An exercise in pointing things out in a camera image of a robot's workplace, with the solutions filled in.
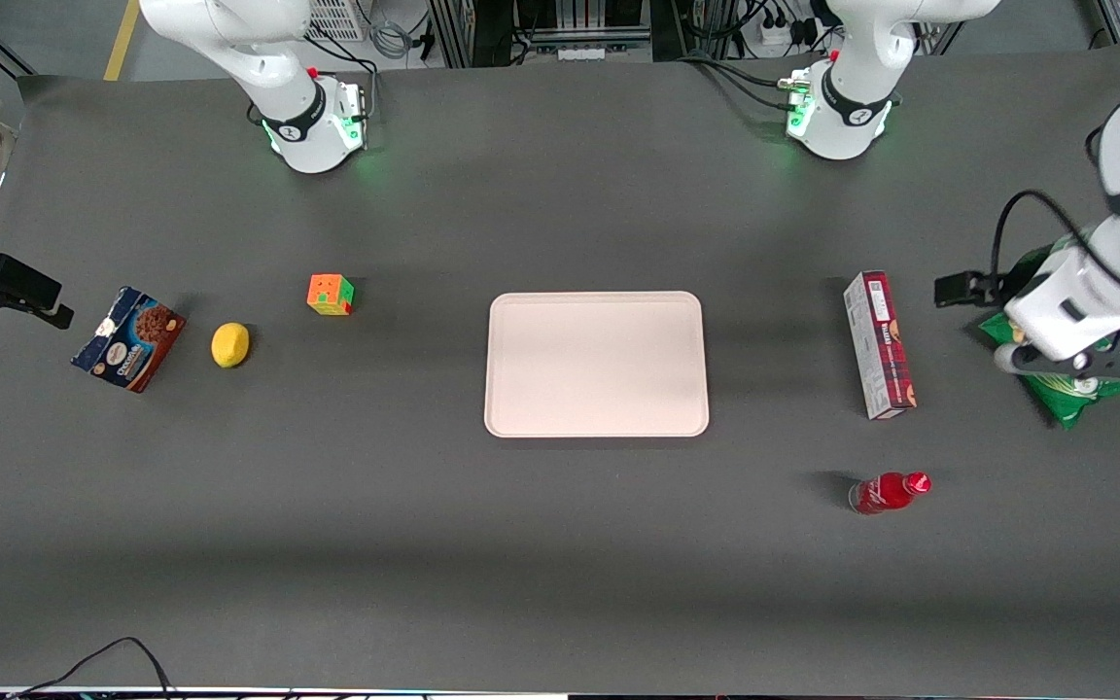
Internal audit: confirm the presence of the yellow lemon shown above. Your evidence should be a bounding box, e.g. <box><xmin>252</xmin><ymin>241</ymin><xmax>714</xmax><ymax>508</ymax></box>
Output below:
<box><xmin>211</xmin><ymin>323</ymin><xmax>252</xmax><ymax>369</ymax></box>

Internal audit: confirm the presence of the red soda bottle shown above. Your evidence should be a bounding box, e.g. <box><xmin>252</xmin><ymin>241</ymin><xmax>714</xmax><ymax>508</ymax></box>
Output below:
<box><xmin>848</xmin><ymin>472</ymin><xmax>932</xmax><ymax>516</ymax></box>

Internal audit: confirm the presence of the white power strip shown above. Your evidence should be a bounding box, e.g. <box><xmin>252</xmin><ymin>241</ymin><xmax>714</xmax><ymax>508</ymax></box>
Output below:
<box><xmin>757</xmin><ymin>0</ymin><xmax>825</xmax><ymax>47</ymax></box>

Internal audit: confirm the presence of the blue chocolate cookie box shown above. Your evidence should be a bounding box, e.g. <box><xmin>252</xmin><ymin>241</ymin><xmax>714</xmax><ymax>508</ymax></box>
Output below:
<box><xmin>71</xmin><ymin>286</ymin><xmax>188</xmax><ymax>394</ymax></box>

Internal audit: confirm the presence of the dark grey table mat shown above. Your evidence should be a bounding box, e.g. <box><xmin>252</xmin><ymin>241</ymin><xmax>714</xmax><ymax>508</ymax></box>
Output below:
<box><xmin>0</xmin><ymin>37</ymin><xmax>1120</xmax><ymax>697</ymax></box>

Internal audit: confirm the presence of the colourful puzzle cube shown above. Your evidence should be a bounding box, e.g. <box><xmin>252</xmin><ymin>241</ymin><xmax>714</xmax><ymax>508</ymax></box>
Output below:
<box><xmin>306</xmin><ymin>273</ymin><xmax>356</xmax><ymax>318</ymax></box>

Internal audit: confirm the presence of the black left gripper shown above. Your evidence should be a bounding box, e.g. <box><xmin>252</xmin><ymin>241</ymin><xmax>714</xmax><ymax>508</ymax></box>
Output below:
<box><xmin>934</xmin><ymin>272</ymin><xmax>1018</xmax><ymax>310</ymax></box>

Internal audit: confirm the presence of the red tartan cookie box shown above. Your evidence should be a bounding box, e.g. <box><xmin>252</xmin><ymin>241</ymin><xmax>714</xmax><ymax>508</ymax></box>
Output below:
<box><xmin>843</xmin><ymin>270</ymin><xmax>918</xmax><ymax>421</ymax></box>

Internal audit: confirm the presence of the cream plastic tray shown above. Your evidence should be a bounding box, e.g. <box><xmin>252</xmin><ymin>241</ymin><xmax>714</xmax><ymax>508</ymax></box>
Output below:
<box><xmin>484</xmin><ymin>291</ymin><xmax>711</xmax><ymax>438</ymax></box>

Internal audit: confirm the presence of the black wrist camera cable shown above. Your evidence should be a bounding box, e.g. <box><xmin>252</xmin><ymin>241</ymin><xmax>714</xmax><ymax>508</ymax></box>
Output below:
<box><xmin>991</xmin><ymin>190</ymin><xmax>1120</xmax><ymax>293</ymax></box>

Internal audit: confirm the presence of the thin black loose cable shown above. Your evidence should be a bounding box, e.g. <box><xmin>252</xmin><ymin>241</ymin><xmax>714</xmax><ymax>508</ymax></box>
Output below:
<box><xmin>6</xmin><ymin>636</ymin><xmax>178</xmax><ymax>700</ymax></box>

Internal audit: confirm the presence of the grey coiled cable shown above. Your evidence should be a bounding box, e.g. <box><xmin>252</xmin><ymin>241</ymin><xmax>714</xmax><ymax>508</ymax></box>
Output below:
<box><xmin>368</xmin><ymin>12</ymin><xmax>417</xmax><ymax>61</ymax></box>

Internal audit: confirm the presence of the black arm base cable bundle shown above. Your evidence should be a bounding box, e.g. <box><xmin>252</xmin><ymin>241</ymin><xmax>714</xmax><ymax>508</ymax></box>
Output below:
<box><xmin>675</xmin><ymin>51</ymin><xmax>799</xmax><ymax>114</ymax></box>

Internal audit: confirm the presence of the green chip bag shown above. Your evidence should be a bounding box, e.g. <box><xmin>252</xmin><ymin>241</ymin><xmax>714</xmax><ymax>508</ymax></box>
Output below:
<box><xmin>980</xmin><ymin>243</ymin><xmax>1120</xmax><ymax>431</ymax></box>

